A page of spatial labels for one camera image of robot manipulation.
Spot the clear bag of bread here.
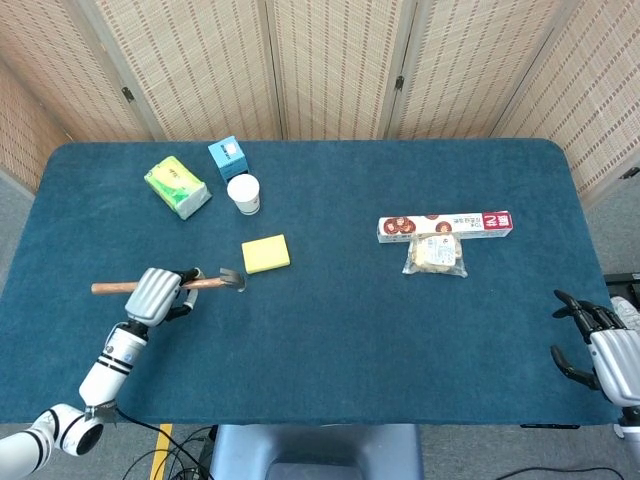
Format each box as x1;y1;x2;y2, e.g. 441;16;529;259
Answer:
401;234;469;279

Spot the long cling wrap box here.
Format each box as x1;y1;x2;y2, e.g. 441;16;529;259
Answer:
376;210;515;245

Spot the yellow floor tape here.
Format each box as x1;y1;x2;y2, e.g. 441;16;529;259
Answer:
149;423;174;480

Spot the bamboo folding screen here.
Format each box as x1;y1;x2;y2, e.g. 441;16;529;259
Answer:
0;0;640;211

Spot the teal blue table cloth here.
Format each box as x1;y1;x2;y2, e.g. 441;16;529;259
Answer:
0;138;624;427

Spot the green yellow tissue pack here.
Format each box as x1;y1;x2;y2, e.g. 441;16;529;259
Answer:
143;155;213;222

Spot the black cable on floor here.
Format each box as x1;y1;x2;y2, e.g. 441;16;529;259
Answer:
115;407;219;480

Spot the white paper cup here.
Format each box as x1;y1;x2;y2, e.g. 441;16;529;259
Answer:
226;174;262;216

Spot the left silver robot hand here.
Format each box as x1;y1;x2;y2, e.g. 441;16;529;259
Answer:
123;267;207;328

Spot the yellow sponge block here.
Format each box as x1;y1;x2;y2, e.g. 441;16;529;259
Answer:
241;233;292;275

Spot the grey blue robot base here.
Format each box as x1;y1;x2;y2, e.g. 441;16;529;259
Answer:
207;423;425;480

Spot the light blue small box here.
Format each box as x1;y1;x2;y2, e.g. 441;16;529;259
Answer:
207;135;250;183

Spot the black equipment frame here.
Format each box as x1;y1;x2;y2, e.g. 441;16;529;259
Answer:
603;271;640;307

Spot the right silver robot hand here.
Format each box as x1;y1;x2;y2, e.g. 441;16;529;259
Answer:
549;289;640;407

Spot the wooden handle claw hammer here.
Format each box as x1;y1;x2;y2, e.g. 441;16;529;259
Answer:
90;267;247;297

